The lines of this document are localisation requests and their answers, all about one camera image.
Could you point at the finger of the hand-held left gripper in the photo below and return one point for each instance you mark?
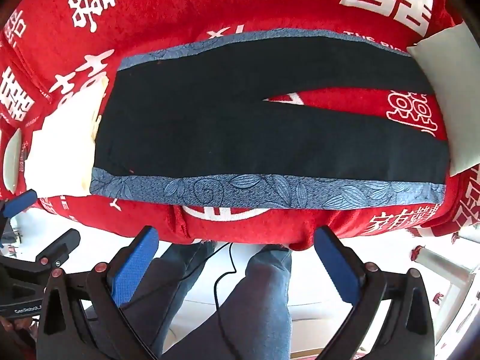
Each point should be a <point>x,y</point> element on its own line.
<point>62,245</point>
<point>18,201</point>

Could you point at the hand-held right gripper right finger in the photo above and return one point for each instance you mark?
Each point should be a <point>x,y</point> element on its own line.
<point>337,266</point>

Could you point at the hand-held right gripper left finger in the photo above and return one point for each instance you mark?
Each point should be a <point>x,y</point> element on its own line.
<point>135,266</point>

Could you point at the black pants with blue stripe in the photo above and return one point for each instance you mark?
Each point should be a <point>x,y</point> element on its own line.
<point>210,127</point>

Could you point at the white plate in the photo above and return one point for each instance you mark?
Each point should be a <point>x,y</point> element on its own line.
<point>11,159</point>

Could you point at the person's left leg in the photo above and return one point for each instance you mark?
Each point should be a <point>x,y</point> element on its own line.
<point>176,288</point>

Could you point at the person's leg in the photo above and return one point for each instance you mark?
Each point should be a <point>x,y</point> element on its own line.
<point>258,300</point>
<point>176,288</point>

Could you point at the white folded cloth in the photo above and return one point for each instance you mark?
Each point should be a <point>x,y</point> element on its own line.
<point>63,146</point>

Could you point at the person's right leg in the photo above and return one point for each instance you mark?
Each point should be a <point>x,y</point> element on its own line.
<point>258,300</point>

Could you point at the white pillow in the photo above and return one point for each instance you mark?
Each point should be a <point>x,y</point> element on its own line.
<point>450,93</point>

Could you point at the red printed blanket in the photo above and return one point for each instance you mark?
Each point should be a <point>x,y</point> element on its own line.
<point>157,11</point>

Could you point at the white metal frame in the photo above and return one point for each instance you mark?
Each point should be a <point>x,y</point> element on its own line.
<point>446,270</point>

